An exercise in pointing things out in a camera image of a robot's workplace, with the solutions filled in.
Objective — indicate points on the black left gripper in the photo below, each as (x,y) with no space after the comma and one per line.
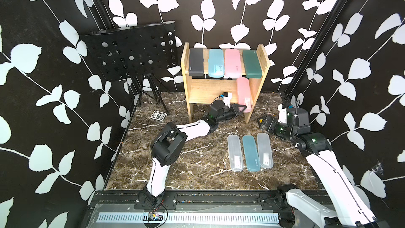
(233,111)

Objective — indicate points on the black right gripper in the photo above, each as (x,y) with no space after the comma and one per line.
(268,118)

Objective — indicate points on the clear frosted pencil case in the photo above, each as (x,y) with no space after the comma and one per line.
(265,150)

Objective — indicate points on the pink pencil case shelf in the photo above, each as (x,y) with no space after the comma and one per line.
(244,95)
(233,67)

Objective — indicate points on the teal pencil case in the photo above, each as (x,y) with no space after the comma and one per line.
(251,153)

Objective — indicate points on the light blue pencil case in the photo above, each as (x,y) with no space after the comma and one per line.
(216,65)

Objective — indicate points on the black pencil case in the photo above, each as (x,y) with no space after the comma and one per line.
(196,62)

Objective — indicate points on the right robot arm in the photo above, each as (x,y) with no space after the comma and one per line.
(349,210)

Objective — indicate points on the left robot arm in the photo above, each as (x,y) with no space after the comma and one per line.
(167,146)

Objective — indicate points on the pink pencil case top shelf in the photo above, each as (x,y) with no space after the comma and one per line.
(233,67)

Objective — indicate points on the wooden two-tier shelf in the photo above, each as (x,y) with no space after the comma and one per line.
(204,91)

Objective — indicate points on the dark green pencil case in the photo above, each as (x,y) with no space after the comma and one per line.
(251,64)

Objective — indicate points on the black music stand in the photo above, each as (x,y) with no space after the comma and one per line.
(130,52)

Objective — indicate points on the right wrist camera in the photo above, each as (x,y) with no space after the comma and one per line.
(284,114)

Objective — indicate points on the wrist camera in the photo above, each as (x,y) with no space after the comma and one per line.
(226,97)
(284,114)

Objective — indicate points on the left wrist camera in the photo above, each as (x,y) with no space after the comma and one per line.
(226,97)

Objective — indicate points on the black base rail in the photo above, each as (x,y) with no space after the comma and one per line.
(211,209)

